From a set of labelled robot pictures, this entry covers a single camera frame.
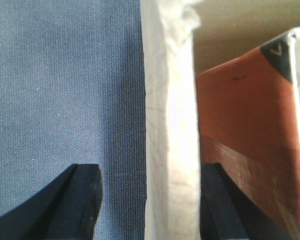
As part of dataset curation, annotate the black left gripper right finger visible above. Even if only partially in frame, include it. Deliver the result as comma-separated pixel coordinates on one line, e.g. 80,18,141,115
199,163,291,240

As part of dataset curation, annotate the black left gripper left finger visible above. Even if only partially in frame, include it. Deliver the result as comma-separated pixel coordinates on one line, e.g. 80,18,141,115
0,164,103,240

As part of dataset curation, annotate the large brown cardboard box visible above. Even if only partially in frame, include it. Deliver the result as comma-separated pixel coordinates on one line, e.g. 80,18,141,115
140,0,300,240

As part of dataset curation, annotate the orange box inside carton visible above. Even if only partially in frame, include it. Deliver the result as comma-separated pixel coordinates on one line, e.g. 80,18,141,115
195,27,300,240

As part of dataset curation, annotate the dark blue table mat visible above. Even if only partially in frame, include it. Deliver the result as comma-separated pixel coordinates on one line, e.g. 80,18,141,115
0,0,147,240

